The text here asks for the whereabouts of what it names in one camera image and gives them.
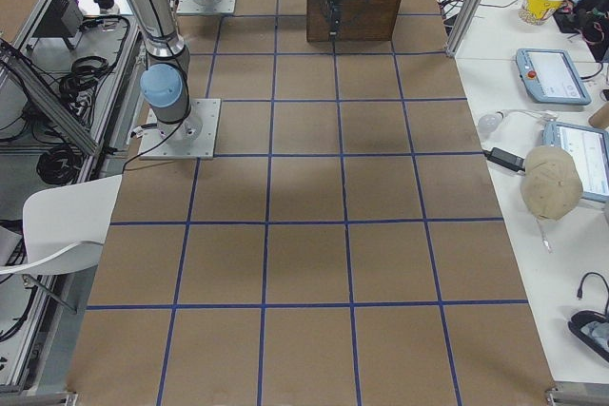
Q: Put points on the dark brown wooden drawer box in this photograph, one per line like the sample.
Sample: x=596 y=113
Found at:
x=361 y=20

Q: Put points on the white light bulb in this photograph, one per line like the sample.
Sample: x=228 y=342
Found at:
x=490 y=122

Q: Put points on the upper blue teach pendant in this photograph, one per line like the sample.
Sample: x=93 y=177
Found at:
x=550 y=77

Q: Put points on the blue teach pendant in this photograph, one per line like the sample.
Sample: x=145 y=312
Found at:
x=588 y=147
x=550 y=77

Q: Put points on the black power adapter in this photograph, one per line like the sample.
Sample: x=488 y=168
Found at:
x=504 y=159

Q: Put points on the beige baseball cap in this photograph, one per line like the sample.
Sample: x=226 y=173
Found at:
x=551 y=186

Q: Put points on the lower blue teach pendant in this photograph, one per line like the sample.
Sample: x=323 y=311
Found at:
x=588 y=147

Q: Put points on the white plastic chair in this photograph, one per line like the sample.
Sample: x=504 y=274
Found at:
x=65 y=227

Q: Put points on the black phone on table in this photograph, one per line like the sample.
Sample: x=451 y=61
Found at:
x=592 y=329

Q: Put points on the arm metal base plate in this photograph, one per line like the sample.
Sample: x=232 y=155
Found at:
x=204 y=7
x=195 y=138

